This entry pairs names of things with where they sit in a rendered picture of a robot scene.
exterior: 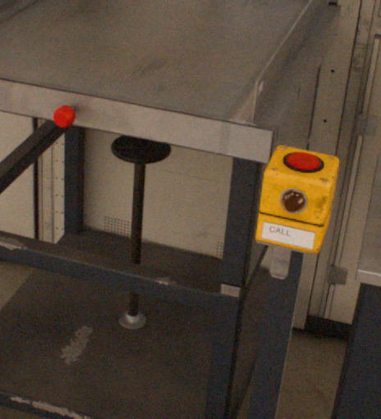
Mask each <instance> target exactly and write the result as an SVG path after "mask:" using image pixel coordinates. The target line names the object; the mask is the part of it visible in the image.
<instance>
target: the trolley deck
mask: <svg viewBox="0 0 381 419"><path fill-rule="evenodd" d="M308 2H309V1H306V0H41V1H39V2H37V3H35V4H34V5H33V6H30V7H28V8H26V9H24V10H23V11H21V12H20V13H18V14H16V16H14V17H12V18H11V19H10V20H6V21H5V22H3V23H1V24H0V111H1V112H3V111H5V113H7V112H9V114H10V113H14V114H18V115H26V116H29V117H34V118H38V119H46V120H50V121H54V119H53V114H54V111H55V110H56V109H57V108H58V107H60V106H61V105H67V106H74V107H75V112H74V113H75V115H76V118H75V121H74V122H73V123H72V125H75V126H79V127H84V128H92V129H96V130H101V131H105V132H110V133H114V134H118V135H121V136H125V137H134V138H138V139H143V140H147V141H152V142H160V143H164V144H168V145H173V146H180V147H185V148H190V149H194V150H198V151H207V152H211V154H215V155H223V156H227V157H232V158H236V159H241V160H249V161H253V162H258V163H262V164H268V163H269V161H270V159H271V157H272V155H273V153H275V151H276V148H277V147H278V146H279V145H280V144H281V142H282V140H283V138H284V136H285V134H286V133H287V130H288V128H289V126H290V124H291V122H292V120H293V118H294V116H295V114H296V111H297V109H298V107H299V106H300V105H301V103H302V101H303V98H304V97H305V95H306V93H307V91H308V89H309V87H310V85H311V83H312V80H313V79H314V77H315V75H316V72H317V71H318V69H319V67H320V64H321V62H322V61H323V59H324V56H325V54H326V52H327V50H328V49H329V46H330V44H331V43H332V41H333V39H334V36H335V35H336V33H337V29H338V19H339V14H340V9H341V5H339V6H333V5H327V7H326V9H325V10H324V12H323V13H322V15H321V17H320V19H319V20H318V22H317V23H316V26H315V27H314V29H313V31H312V32H311V35H310V36H309V38H308V40H307V41H306V43H305V45H304V46H303V49H302V50H301V52H300V53H299V54H298V57H297V58H296V60H295V62H294V63H293V65H292V67H291V68H290V70H289V73H288V74H287V76H285V78H284V80H283V81H282V83H281V85H280V86H279V88H278V90H277V91H276V94H275V95H274V97H273V99H272V100H271V103H270V104H269V106H268V107H267V109H266V111H265V112H264V114H263V116H262V118H261V119H260V120H259V122H258V124H257V126H256V127H254V126H250V125H246V124H237V123H233V122H230V120H229V118H230V117H231V116H232V115H233V114H234V112H235V110H236V109H237V107H238V106H239V104H240V103H241V101H242V99H243V98H244V96H245V94H246V93H247V92H248V91H249V89H250V88H251V87H252V86H253V84H254V82H255V81H256V79H257V77H258V76H259V74H260V73H261V71H262V69H263V68H264V66H265V65H266V63H267V62H268V61H269V60H270V58H272V56H273V55H274V53H275V52H276V50H277V48H278V47H279V45H280V43H281V42H282V40H283V39H284V37H285V35H286V34H287V33H288V32H289V30H290V28H291V27H292V25H293V24H294V22H295V21H296V20H297V18H298V16H299V15H300V13H301V12H302V10H303V8H304V7H306V6H307V4H308Z"/></svg>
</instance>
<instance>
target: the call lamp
mask: <svg viewBox="0 0 381 419"><path fill-rule="evenodd" d="M280 205H281V207H282V208H283V210H284V211H286V212H287V213H291V214H300V213H302V212H303V211H304V210H305V208H306V207H307V205H308V198H307V197H306V195H305V194H304V192H303V191H302V190H301V189H299V188H296V187H290V188H286V189H284V190H283V191H282V192H281V194H280Z"/></svg>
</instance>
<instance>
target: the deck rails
mask: <svg viewBox="0 0 381 419"><path fill-rule="evenodd" d="M39 1H41V0H0V24H1V23H3V22H5V21H6V20H10V19H11V18H12V17H14V16H16V14H18V13H20V12H21V11H23V10H24V9H26V8H28V7H30V6H33V5H34V4H35V3H37V2H39ZM327 5H328V3H327V2H326V0H310V1H309V2H308V4H307V6H306V7H304V8H303V10H302V12H301V13H300V15H299V16H298V18H297V20H296V21H295V22H294V24H293V25H292V27H291V28H290V30H289V32H288V33H287V34H286V35H285V37H284V39H283V40H282V42H281V43H280V45H279V47H278V48H277V50H276V52H275V53H274V55H273V56H272V58H270V60H269V61H268V62H267V63H266V65H265V66H264V68H263V69H262V71H261V73H260V74H259V76H258V77H257V79H256V81H255V82H254V84H253V86H252V87H251V88H250V89H249V91H248V92H247V93H246V94H245V96H244V98H243V99H242V101H241V103H240V104H239V106H238V107H237V109H236V110H235V112H234V114H233V115H232V116H231V117H230V118H229V120H230V122H233V123H237V124H246V125H250V126H254V127H256V126H257V124H258V122H259V120H260V119H261V118H262V116H263V114H264V112H265V111H266V109H267V107H268V106H269V104H270V103H271V100H272V99H273V97H274V95H275V94H276V91H277V90H278V88H279V86H280V85H281V83H282V81H283V80H284V78H285V76H287V74H288V73H289V70H290V68H291V67H292V65H293V63H294V62H295V60H296V58H297V57H298V54H299V53H300V52H301V50H302V49H303V46H304V45H305V43H306V41H307V40H308V38H309V36H310V35H311V32H312V31H313V29H314V27H315V26H316V23H317V22H318V20H319V19H320V17H321V15H322V13H323V12H324V10H325V9H326V7H327Z"/></svg>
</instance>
